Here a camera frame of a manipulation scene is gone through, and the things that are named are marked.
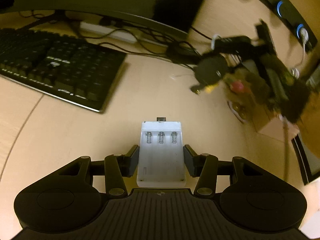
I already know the pink cardboard box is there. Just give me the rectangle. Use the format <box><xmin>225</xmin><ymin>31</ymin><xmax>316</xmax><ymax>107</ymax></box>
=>
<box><xmin>247</xmin><ymin>98</ymin><xmax>285</xmax><ymax>142</ymax></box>

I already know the white battery charger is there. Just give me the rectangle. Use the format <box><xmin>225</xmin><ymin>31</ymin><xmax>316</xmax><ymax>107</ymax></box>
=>
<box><xmin>137</xmin><ymin>121</ymin><xmax>186</xmax><ymax>189</ymax></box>

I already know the black plush toy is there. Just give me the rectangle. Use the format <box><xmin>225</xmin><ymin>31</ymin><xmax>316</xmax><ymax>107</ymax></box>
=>
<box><xmin>190</xmin><ymin>55</ymin><xmax>229</xmax><ymax>94</ymax></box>

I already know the bag of brown balls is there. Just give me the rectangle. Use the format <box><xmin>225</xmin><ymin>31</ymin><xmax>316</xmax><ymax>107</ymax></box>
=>
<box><xmin>227</xmin><ymin>100</ymin><xmax>252</xmax><ymax>124</ymax></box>

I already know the yellow toy brick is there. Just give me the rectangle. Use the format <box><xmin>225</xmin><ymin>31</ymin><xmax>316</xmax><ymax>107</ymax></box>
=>
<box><xmin>204</xmin><ymin>83</ymin><xmax>219</xmax><ymax>94</ymax></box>

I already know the pink pig toy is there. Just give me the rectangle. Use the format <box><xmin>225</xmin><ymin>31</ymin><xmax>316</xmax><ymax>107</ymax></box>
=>
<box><xmin>229</xmin><ymin>80</ymin><xmax>247</xmax><ymax>94</ymax></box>

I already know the black computer case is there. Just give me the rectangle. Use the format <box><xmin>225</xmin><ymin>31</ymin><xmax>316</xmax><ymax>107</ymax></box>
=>
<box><xmin>291</xmin><ymin>74</ymin><xmax>320</xmax><ymax>186</ymax></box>

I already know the black keyboard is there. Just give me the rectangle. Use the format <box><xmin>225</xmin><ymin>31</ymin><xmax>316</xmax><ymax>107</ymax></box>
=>
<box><xmin>1</xmin><ymin>28</ymin><xmax>126</xmax><ymax>113</ymax></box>

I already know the white power strip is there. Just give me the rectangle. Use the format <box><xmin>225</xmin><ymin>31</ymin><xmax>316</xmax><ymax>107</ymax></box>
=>
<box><xmin>80</xmin><ymin>21</ymin><xmax>137</xmax><ymax>44</ymax></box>

